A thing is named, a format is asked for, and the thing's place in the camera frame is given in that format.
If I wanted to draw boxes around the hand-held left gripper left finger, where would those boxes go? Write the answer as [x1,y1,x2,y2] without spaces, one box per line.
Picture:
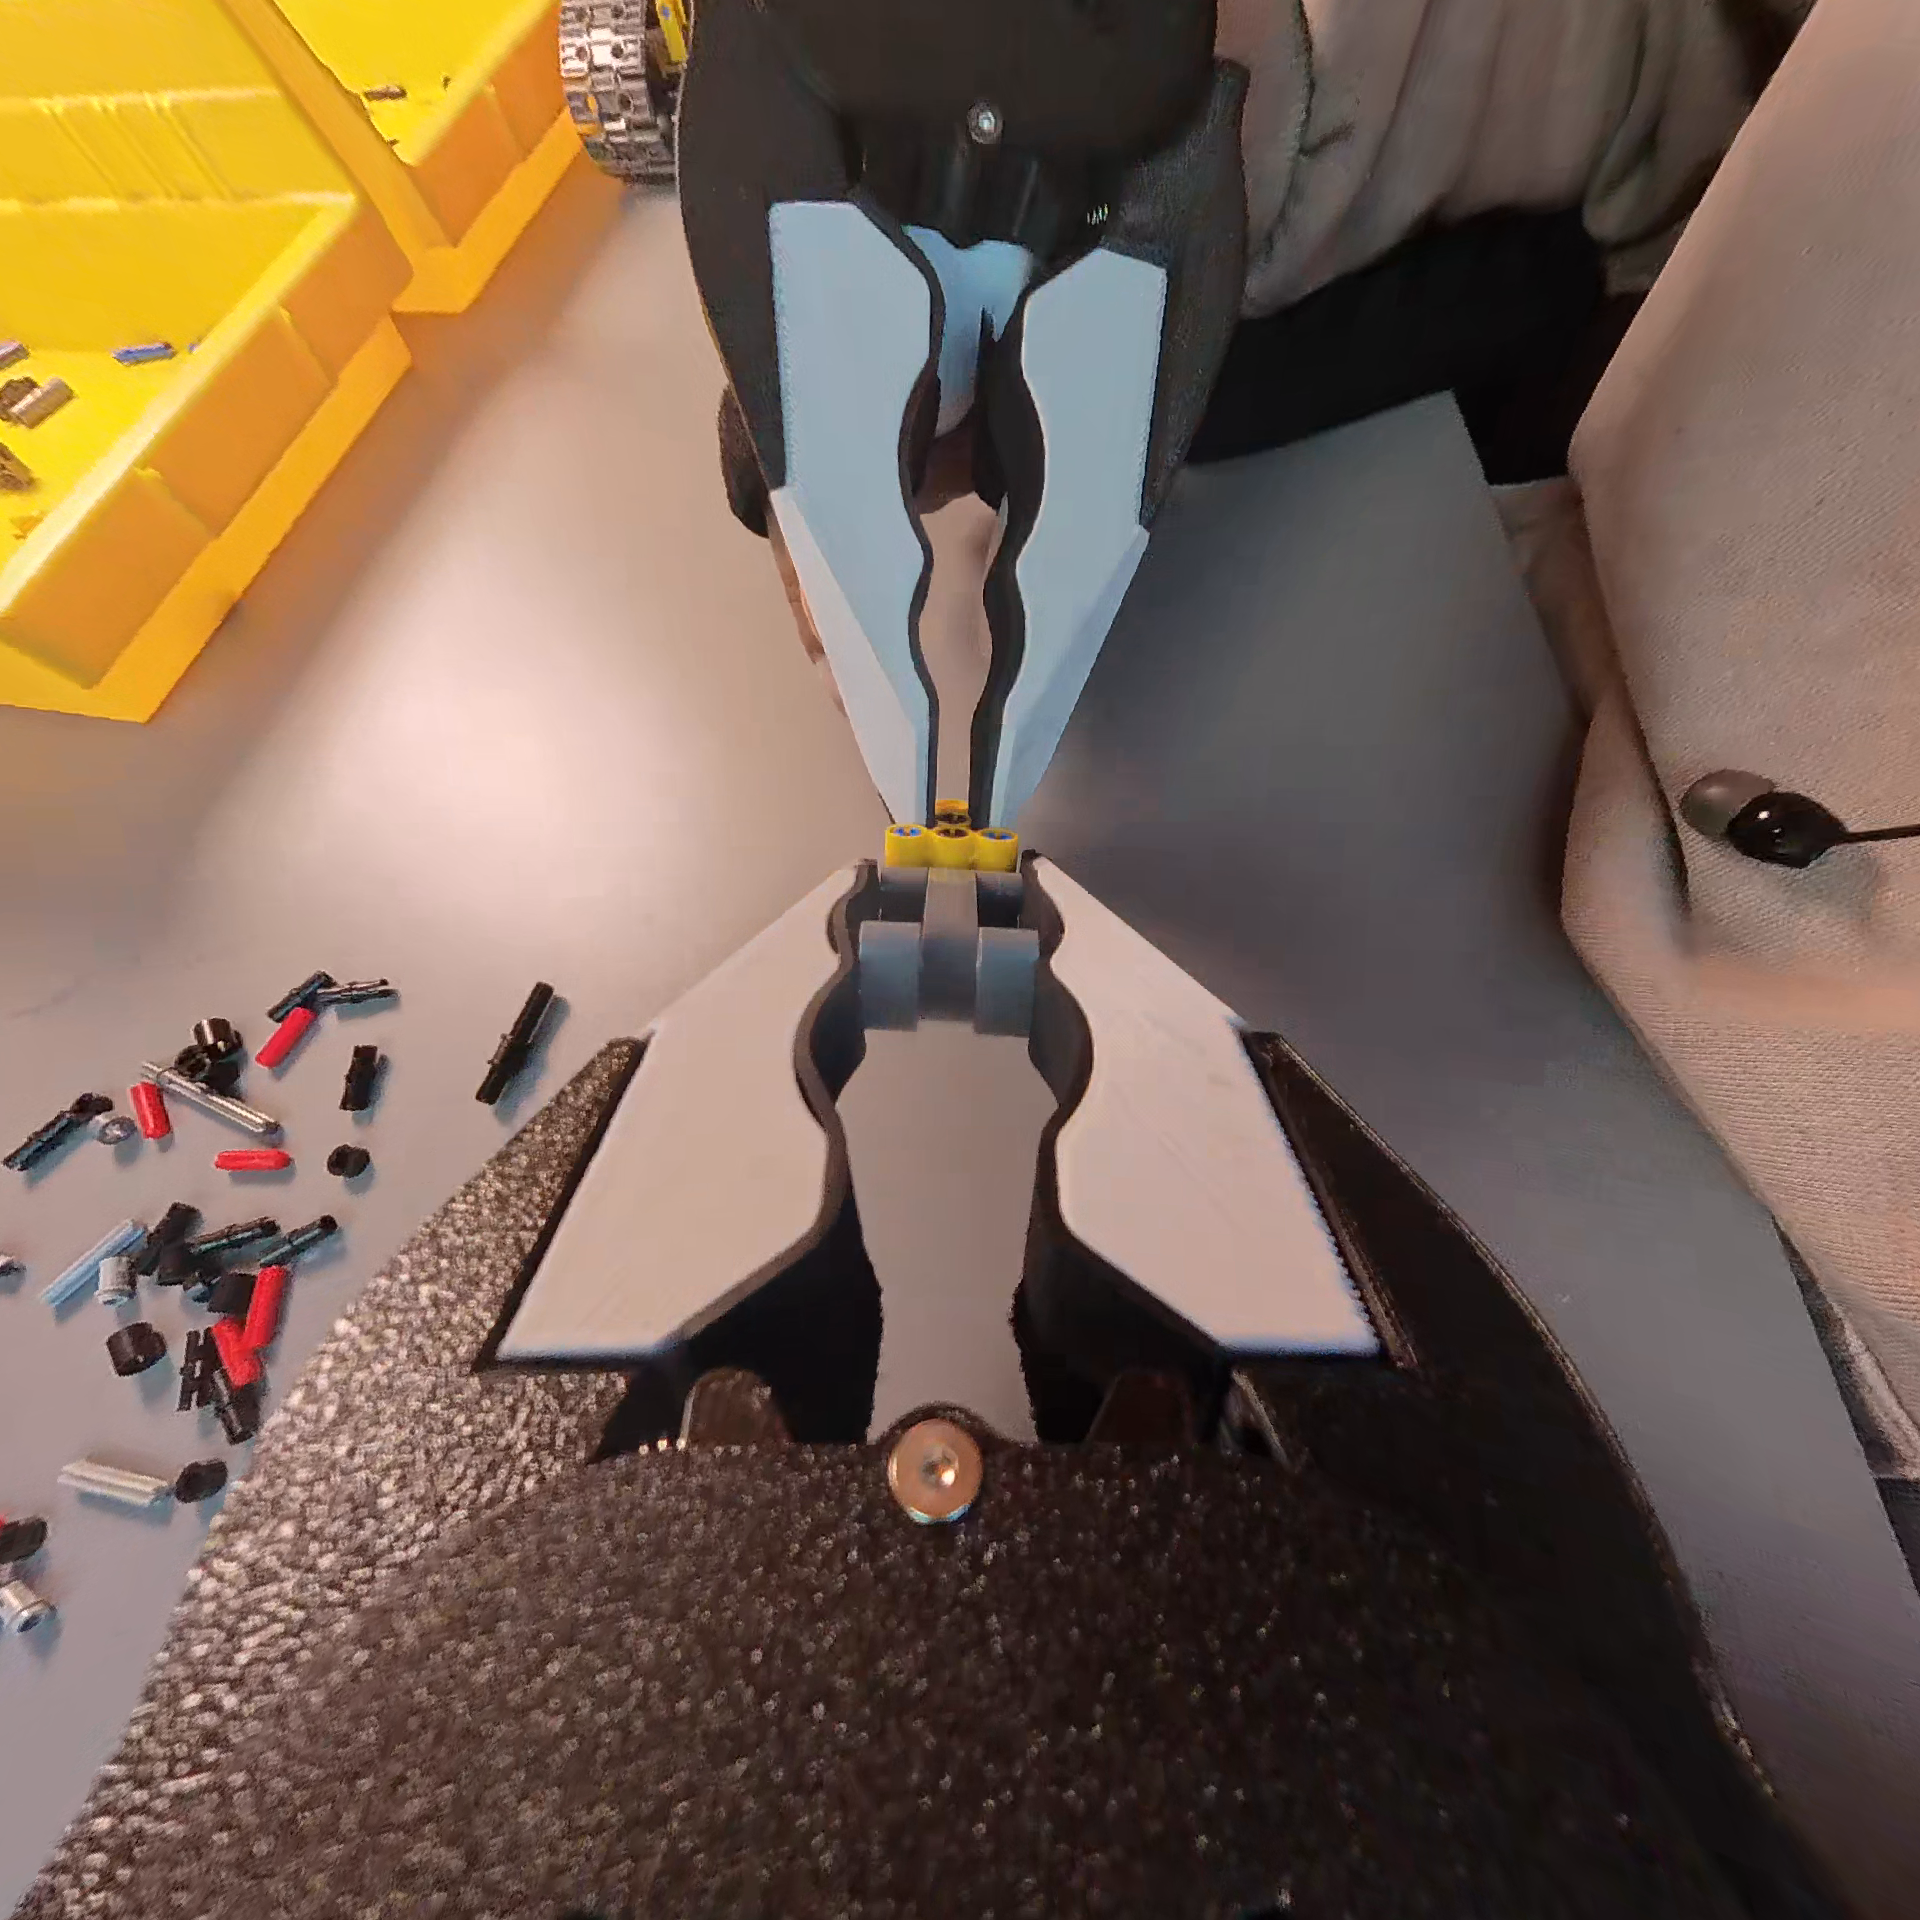
[489,865,876,1436]

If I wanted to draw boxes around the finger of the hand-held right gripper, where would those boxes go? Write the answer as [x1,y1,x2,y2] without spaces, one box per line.
[966,239,1172,820]
[765,206,968,820]

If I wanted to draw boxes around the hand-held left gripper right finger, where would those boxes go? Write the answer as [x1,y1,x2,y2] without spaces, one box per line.
[1016,860,1392,1436]

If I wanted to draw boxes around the yellow building block assembly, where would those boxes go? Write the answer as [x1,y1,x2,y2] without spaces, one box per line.
[860,799,1047,1041]

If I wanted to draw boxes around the yellow plastic bin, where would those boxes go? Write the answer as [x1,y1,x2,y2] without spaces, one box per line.
[0,91,415,724]
[225,0,589,319]

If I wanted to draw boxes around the blue grey pieces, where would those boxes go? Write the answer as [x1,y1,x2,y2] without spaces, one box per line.
[0,332,169,490]

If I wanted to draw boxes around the person's right forearm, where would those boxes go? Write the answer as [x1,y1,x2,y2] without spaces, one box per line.
[1199,0,1817,327]

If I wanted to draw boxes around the grey desk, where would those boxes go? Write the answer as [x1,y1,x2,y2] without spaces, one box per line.
[0,180,1920,1920]

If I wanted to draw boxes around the yellow toy robot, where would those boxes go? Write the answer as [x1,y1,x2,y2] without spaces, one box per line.
[552,0,696,186]

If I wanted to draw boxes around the pile of black red pieces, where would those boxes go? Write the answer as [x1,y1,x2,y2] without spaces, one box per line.
[0,964,566,1641]

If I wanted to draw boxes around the person's torso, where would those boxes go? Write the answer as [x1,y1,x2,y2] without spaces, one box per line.
[1495,0,1920,1501]

